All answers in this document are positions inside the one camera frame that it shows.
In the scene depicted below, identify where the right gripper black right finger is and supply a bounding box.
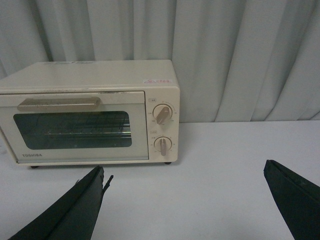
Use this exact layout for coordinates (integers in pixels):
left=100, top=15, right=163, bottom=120
left=263, top=159, right=320, bottom=240

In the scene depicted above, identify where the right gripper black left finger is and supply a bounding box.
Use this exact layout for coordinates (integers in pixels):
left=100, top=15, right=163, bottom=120
left=10, top=166, right=114, bottom=240

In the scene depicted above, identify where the glass oven door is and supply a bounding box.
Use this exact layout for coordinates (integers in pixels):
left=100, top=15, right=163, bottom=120
left=0, top=91, right=149, bottom=166

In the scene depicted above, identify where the cream Toshiba toaster oven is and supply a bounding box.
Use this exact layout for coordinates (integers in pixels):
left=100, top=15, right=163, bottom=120
left=0, top=60, right=180, bottom=167

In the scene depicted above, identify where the beige lower control knob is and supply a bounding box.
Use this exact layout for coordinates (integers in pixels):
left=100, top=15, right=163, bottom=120
left=154, top=136, right=172, bottom=156

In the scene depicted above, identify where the beige control knob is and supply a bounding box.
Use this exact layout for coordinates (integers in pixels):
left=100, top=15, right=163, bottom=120
left=154, top=136, right=172, bottom=156
left=152, top=104, right=172, bottom=125

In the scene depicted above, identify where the beige upper control knob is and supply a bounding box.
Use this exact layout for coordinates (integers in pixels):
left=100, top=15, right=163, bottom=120
left=152, top=104, right=172, bottom=125

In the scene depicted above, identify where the white pleated curtain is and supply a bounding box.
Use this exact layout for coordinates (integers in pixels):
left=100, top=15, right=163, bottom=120
left=0, top=0, right=320, bottom=123

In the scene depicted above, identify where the metal wire oven rack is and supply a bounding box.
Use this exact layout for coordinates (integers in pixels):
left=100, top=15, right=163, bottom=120
left=30, top=111, right=132, bottom=139

